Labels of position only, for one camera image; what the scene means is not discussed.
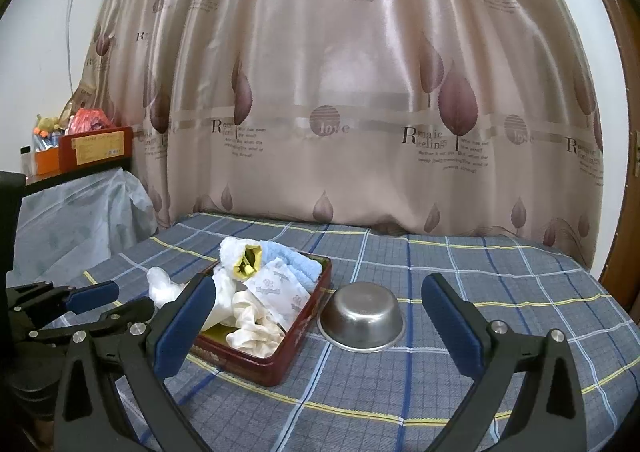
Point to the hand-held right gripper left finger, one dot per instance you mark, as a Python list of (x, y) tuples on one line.
[(177, 327)]

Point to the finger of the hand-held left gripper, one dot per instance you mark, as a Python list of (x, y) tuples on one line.
[(130, 308), (92, 296)]

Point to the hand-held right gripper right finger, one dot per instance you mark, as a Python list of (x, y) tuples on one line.
[(450, 322)]

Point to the plain white towel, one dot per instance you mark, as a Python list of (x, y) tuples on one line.
[(222, 297)]

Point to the cream satin scrunchie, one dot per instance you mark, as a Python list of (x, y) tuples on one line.
[(250, 327)]

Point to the fluffy white yellow-trimmed towel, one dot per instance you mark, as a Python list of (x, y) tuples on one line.
[(230, 252)]

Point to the red tin box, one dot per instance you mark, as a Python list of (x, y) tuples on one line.
[(280, 362)]

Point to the white printed soft packet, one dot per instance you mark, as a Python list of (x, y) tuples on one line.
[(280, 289)]

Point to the blue towel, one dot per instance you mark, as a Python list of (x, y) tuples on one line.
[(300, 264)]

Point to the grey plaid bed sheet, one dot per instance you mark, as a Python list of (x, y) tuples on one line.
[(500, 282)]

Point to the translucent plastic cover sheet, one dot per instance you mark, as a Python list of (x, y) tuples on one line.
[(75, 222)]

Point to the orange box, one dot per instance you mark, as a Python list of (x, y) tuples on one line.
[(47, 161)]

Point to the steel bowl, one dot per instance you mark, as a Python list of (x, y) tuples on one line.
[(362, 317)]

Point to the bunch of small bottles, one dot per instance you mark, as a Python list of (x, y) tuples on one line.
[(44, 139)]

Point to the yellow plush toy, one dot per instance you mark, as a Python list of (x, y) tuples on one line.
[(47, 123)]

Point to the red cardboard box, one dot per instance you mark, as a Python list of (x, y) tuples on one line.
[(95, 149)]

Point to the pink plastic bag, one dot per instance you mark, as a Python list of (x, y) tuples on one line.
[(87, 121)]

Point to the brown wooden door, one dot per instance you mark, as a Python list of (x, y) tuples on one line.
[(622, 232)]

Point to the beige leaf printed curtain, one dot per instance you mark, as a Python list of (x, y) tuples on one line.
[(350, 56)]

